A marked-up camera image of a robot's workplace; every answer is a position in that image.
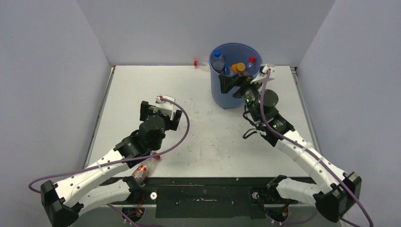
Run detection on blue plastic bin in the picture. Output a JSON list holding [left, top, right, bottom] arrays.
[[209, 43, 263, 109]]

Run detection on blue label blue cap bottle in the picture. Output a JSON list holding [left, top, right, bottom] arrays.
[[212, 49, 225, 62]]

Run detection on crushed blue label bottle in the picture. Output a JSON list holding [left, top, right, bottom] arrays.
[[224, 63, 235, 77]]

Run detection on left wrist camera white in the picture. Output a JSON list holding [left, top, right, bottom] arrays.
[[153, 95, 175, 119]]

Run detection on orange juice bottle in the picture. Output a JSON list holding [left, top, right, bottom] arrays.
[[231, 62, 246, 75]]

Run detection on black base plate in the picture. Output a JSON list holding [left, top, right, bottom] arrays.
[[78, 177, 326, 220]]

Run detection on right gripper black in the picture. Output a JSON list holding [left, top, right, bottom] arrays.
[[218, 72, 267, 122]]

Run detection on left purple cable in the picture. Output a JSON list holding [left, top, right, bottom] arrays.
[[28, 97, 191, 194]]

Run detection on clear jar silver lid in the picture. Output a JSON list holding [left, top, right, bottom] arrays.
[[212, 61, 225, 72]]

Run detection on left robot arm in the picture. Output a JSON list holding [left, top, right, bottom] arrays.
[[37, 96, 190, 227]]

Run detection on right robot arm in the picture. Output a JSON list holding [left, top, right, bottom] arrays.
[[218, 74, 362, 222]]

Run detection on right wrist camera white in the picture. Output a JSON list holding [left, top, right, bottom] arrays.
[[251, 64, 276, 84]]

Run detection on red label clear bottle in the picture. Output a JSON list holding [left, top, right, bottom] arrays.
[[246, 56, 257, 75]]

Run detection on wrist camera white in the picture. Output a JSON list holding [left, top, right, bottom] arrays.
[[251, 64, 276, 84], [153, 95, 175, 119]]

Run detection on small red cap bottle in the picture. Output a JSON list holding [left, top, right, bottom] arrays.
[[132, 155, 160, 184]]

